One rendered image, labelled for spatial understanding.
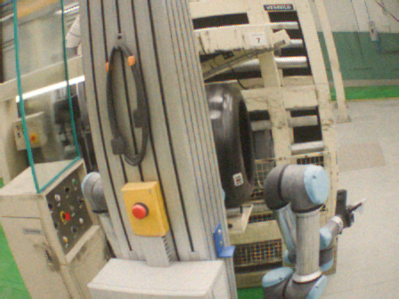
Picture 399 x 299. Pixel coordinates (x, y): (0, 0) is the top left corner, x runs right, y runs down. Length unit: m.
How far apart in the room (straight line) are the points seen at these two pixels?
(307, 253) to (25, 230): 1.34
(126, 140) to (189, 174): 0.17
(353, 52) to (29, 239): 10.10
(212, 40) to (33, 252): 1.51
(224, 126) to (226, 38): 0.58
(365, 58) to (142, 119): 10.53
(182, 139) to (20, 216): 1.26
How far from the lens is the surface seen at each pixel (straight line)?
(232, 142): 2.38
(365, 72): 11.65
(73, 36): 3.04
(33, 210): 2.24
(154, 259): 1.36
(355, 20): 11.63
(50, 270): 2.37
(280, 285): 1.76
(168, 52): 1.23
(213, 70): 2.91
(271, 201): 1.63
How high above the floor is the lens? 1.83
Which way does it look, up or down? 14 degrees down
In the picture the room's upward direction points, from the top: 10 degrees counter-clockwise
